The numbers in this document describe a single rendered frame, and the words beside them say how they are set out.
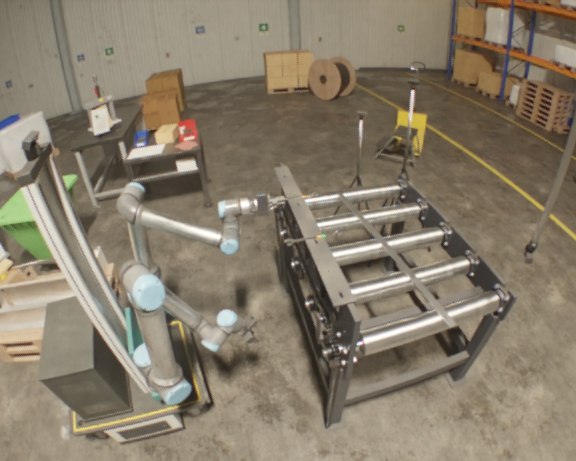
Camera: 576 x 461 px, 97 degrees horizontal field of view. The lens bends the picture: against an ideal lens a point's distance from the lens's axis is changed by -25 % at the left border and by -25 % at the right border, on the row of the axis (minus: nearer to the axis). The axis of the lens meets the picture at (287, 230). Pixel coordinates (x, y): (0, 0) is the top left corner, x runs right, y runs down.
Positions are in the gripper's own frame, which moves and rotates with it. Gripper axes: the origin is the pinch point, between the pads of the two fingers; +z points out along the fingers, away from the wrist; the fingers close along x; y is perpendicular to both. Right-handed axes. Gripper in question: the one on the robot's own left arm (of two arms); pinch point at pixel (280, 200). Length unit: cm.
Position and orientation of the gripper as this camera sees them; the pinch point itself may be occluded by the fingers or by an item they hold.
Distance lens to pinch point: 182.2
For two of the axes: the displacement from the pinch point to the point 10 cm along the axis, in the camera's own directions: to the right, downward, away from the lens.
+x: 0.4, 8.0, 6.0
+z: 9.7, -1.7, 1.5
